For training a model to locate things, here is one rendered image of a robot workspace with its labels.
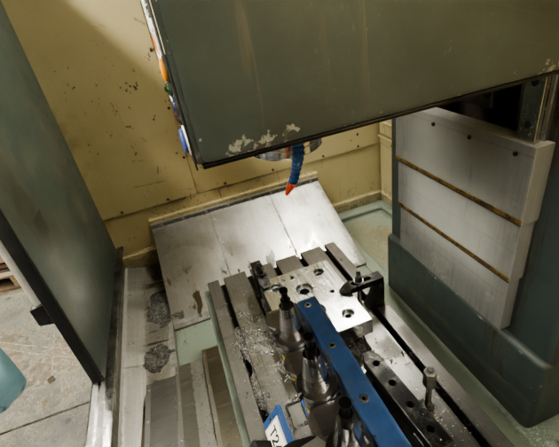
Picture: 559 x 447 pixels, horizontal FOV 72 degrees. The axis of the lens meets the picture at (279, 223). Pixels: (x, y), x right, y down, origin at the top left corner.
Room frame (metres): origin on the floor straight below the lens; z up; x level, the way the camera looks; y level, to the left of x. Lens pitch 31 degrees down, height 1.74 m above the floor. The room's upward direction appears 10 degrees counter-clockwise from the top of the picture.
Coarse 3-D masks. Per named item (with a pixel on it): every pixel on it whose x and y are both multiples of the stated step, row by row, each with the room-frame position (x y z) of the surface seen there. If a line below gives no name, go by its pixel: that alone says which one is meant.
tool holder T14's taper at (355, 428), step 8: (336, 416) 0.27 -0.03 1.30; (336, 424) 0.27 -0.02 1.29; (352, 424) 0.26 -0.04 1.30; (336, 432) 0.26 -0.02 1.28; (344, 432) 0.26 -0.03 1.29; (352, 432) 0.26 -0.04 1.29; (360, 432) 0.26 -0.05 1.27; (336, 440) 0.26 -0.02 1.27; (344, 440) 0.25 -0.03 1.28; (352, 440) 0.25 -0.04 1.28; (360, 440) 0.26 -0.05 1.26
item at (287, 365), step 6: (318, 348) 0.45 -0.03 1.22; (288, 354) 0.45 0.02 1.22; (294, 354) 0.44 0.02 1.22; (300, 354) 0.44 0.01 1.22; (324, 354) 0.43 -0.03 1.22; (288, 360) 0.43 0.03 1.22; (294, 360) 0.43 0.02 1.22; (300, 360) 0.43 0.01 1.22; (324, 360) 0.42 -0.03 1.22; (288, 366) 0.42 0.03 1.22; (294, 366) 0.42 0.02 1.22; (300, 366) 0.42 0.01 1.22; (288, 372) 0.41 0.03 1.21; (294, 372) 0.41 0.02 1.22
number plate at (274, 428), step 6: (276, 420) 0.50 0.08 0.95; (270, 426) 0.50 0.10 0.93; (276, 426) 0.49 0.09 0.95; (270, 432) 0.49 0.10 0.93; (276, 432) 0.48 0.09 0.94; (282, 432) 0.47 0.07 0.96; (270, 438) 0.48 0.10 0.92; (276, 438) 0.47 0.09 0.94; (282, 438) 0.46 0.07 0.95; (276, 444) 0.46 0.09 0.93; (282, 444) 0.45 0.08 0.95
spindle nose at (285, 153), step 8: (304, 144) 0.71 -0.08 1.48; (312, 144) 0.73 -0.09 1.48; (320, 144) 0.75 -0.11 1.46; (272, 152) 0.71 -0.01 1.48; (280, 152) 0.71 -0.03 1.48; (288, 152) 0.71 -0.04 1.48; (304, 152) 0.72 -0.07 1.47; (264, 160) 0.73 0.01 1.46; (272, 160) 0.72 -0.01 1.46; (280, 160) 0.71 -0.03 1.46
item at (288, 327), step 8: (280, 304) 0.49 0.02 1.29; (280, 312) 0.48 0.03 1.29; (288, 312) 0.47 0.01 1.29; (296, 312) 0.48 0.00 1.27; (280, 320) 0.48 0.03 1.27; (288, 320) 0.47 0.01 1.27; (296, 320) 0.47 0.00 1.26; (280, 328) 0.48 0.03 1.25; (288, 328) 0.47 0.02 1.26; (296, 328) 0.47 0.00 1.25; (280, 336) 0.48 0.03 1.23; (288, 336) 0.46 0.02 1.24; (296, 336) 0.47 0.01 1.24
